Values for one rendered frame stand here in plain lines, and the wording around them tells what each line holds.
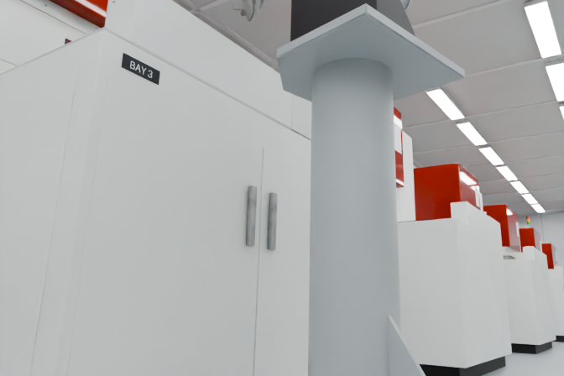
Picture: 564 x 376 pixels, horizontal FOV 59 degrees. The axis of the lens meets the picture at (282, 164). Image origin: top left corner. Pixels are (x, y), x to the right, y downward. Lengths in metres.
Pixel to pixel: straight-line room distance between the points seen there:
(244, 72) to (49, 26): 0.69
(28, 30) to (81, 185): 0.86
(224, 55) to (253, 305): 0.58
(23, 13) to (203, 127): 0.77
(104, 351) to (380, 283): 0.46
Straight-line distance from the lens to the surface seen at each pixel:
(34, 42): 1.65
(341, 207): 0.86
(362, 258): 0.85
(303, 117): 1.43
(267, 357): 1.22
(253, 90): 1.25
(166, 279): 0.97
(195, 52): 1.12
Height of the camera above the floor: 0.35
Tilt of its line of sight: 16 degrees up
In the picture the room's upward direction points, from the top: 2 degrees clockwise
